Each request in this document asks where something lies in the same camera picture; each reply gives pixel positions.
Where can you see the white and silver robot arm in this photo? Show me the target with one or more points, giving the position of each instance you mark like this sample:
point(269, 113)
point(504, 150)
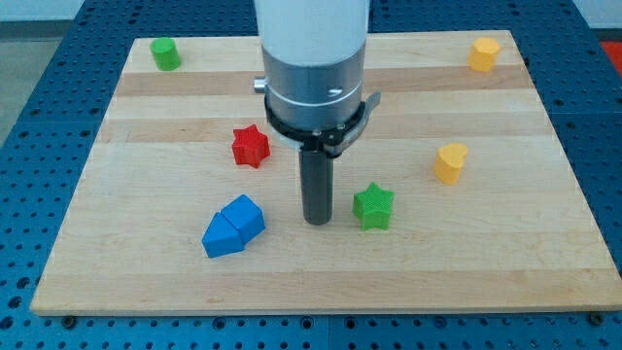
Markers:
point(313, 54)

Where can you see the wooden board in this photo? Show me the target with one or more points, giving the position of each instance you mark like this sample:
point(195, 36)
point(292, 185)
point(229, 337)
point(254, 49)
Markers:
point(515, 234)

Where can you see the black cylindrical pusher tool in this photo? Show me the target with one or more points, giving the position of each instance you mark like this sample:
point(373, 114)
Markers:
point(316, 178)

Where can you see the red star block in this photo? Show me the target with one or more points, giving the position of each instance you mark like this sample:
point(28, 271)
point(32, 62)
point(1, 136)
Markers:
point(250, 146)

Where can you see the green star block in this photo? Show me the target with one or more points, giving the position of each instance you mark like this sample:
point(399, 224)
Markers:
point(373, 207)

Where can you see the blue cube block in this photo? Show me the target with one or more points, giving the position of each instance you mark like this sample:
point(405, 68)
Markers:
point(245, 216)

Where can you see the yellow heart block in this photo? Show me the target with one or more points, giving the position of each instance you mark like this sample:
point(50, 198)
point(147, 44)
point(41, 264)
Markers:
point(449, 162)

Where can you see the green cylinder block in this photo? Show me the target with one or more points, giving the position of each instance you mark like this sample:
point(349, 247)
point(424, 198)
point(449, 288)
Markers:
point(165, 54)

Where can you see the yellow hexagon block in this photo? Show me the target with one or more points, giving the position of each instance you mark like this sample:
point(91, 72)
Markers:
point(483, 54)

